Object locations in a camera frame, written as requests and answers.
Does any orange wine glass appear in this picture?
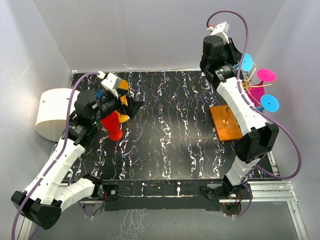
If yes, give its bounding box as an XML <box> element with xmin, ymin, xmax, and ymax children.
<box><xmin>117</xmin><ymin>112</ymin><xmax>130</xmax><ymax>123</ymax></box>

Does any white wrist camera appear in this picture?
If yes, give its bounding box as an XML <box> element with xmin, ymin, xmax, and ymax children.
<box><xmin>207</xmin><ymin>21</ymin><xmax>230</xmax><ymax>44</ymax></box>
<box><xmin>101</xmin><ymin>72</ymin><xmax>122</xmax><ymax>99</ymax></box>

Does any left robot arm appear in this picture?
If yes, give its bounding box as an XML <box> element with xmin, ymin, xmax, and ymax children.
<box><xmin>11</xmin><ymin>88</ymin><xmax>144</xmax><ymax>230</ymax></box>

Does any black front mounting bar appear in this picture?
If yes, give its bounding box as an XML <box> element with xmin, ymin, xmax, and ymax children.
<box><xmin>102</xmin><ymin>179</ymin><xmax>222</xmax><ymax>211</ymax></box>

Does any yellow wine glass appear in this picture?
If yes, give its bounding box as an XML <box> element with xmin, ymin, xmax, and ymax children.
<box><xmin>118</xmin><ymin>79</ymin><xmax>130</xmax><ymax>106</ymax></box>

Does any teal wine glass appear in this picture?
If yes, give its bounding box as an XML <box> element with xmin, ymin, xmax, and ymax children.
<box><xmin>241</xmin><ymin>53</ymin><xmax>254</xmax><ymax>72</ymax></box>
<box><xmin>256</xmin><ymin>94</ymin><xmax>280</xmax><ymax>113</ymax></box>

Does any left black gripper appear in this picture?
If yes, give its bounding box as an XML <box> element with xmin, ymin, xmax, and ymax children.
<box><xmin>91</xmin><ymin>88</ymin><xmax>144</xmax><ymax>125</ymax></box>

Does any gold wire glass rack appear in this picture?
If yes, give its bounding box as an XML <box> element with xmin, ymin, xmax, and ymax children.
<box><xmin>209</xmin><ymin>78</ymin><xmax>266</xmax><ymax>142</ymax></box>

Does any red wine glass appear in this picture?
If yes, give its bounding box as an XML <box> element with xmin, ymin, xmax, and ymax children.
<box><xmin>101</xmin><ymin>111</ymin><xmax>123</xmax><ymax>141</ymax></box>

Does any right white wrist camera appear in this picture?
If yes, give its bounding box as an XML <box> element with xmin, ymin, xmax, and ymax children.
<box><xmin>207</xmin><ymin>21</ymin><xmax>230</xmax><ymax>44</ymax></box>

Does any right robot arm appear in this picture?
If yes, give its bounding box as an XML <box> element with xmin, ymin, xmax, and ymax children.
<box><xmin>200</xmin><ymin>35</ymin><xmax>279</xmax><ymax>199</ymax></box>

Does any white paper roll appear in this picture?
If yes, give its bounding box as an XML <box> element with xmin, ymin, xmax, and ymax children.
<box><xmin>35</xmin><ymin>88</ymin><xmax>72</xmax><ymax>142</ymax></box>

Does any magenta wine glass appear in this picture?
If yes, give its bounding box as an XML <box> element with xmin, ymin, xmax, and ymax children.
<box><xmin>247</xmin><ymin>68</ymin><xmax>277</xmax><ymax>107</ymax></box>

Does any teal wine glass back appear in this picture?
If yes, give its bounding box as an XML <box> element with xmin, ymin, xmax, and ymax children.
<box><xmin>241</xmin><ymin>53</ymin><xmax>254</xmax><ymax>72</ymax></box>

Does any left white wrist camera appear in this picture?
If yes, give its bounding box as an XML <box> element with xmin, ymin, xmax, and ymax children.
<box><xmin>101</xmin><ymin>72</ymin><xmax>122</xmax><ymax>99</ymax></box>

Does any teal wine glass front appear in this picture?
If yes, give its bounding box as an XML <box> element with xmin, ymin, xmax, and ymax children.
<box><xmin>256</xmin><ymin>94</ymin><xmax>280</xmax><ymax>113</ymax></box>

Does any small blue device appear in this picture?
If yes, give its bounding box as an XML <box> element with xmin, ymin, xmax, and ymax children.
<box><xmin>96</xmin><ymin>91</ymin><xmax>103</xmax><ymax>99</ymax></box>

